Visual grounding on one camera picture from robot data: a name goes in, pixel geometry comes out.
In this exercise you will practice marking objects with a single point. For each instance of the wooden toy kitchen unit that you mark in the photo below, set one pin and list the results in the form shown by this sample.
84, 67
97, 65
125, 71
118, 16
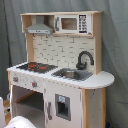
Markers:
61, 50

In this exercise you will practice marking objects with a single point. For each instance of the white cupboard door with dispenser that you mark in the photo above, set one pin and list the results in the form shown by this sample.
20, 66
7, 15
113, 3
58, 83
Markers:
63, 106

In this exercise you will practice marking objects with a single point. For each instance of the grey range hood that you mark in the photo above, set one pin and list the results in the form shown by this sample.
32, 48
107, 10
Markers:
39, 27

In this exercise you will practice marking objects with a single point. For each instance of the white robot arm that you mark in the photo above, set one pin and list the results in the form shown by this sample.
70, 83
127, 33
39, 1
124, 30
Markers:
20, 122

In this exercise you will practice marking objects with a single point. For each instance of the red stove knob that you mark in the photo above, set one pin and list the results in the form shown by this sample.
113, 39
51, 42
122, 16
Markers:
34, 84
15, 79

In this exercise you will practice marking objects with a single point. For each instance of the white oven door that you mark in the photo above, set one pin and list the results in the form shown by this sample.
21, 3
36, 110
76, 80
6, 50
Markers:
2, 116

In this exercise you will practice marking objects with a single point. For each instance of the black toy faucet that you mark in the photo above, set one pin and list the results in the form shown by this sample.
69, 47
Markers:
80, 65

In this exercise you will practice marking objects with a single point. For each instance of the right red stove knob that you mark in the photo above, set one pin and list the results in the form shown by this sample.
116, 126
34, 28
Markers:
34, 84

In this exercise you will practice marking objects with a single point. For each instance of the grey toy sink basin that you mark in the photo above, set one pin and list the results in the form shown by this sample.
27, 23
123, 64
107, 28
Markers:
72, 74

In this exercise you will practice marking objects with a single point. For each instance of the white toy microwave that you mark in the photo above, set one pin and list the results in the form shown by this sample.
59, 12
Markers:
73, 24

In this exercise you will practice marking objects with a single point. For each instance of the left red stove knob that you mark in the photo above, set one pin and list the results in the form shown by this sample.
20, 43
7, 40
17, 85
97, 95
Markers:
15, 79

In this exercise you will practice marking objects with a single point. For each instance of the black stovetop red burners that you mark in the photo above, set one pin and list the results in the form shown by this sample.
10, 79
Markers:
37, 67

